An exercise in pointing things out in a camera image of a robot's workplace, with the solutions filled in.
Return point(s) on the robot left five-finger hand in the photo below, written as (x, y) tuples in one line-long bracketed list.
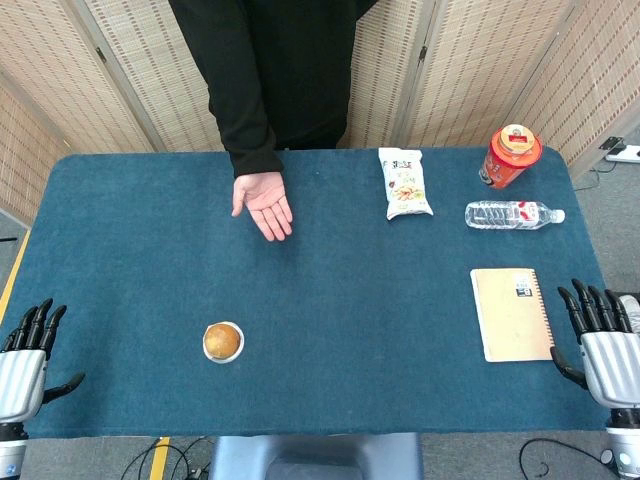
[(20, 380)]

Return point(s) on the person's right hand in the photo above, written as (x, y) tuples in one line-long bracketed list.
[(262, 200)]

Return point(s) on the robot right five-finger hand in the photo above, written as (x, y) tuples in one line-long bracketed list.
[(612, 365)]

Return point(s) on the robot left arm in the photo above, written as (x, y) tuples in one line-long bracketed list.
[(10, 452)]

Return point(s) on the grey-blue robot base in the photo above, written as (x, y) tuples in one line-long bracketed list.
[(315, 457)]

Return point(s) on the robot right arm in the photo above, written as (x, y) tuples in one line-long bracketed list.
[(625, 445)]

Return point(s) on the person's right black-sleeved arm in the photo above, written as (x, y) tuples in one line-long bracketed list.
[(240, 110)]

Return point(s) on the person's black-clothed torso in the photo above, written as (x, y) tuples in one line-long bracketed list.
[(310, 70)]

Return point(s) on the yellow floor tape strip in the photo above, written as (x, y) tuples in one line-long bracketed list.
[(12, 280), (160, 457)]

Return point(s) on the beige spiral notebook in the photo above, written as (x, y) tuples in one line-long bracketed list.
[(510, 320)]

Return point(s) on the blue tablecloth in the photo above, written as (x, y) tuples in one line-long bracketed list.
[(350, 300)]

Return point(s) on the white snack bag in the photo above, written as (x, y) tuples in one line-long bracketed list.
[(405, 187)]

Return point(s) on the woven folding screen panel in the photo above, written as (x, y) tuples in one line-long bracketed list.
[(25, 160), (595, 85), (65, 75), (480, 70), (385, 75), (160, 75)]

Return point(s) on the clear plastic water bottle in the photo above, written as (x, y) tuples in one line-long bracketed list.
[(505, 215)]

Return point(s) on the white power strip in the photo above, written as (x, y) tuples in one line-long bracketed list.
[(625, 152)]

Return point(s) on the orange instant noodle cup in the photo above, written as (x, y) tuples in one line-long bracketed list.
[(510, 160)]

